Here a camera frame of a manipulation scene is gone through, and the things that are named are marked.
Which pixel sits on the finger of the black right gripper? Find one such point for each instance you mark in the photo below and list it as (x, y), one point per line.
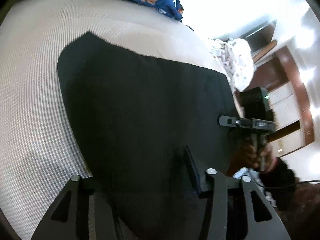
(229, 121)

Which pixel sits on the beige bed mattress cover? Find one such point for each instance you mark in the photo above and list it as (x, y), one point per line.
(38, 150)

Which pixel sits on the black pants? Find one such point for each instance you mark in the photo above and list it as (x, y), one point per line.
(132, 115)

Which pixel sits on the person's right hand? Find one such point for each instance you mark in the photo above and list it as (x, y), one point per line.
(247, 156)

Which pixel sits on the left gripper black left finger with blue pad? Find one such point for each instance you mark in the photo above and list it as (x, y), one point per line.
(78, 207)

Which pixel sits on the brown wooden wardrobe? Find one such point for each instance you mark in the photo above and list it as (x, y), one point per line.
(286, 60)

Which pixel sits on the white dotted crumpled sheet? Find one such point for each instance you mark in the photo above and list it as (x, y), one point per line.
(234, 56)

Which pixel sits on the black camera box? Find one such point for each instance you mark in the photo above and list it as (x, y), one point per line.
(255, 102)

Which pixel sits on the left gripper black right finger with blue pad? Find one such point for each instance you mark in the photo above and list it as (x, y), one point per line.
(235, 208)

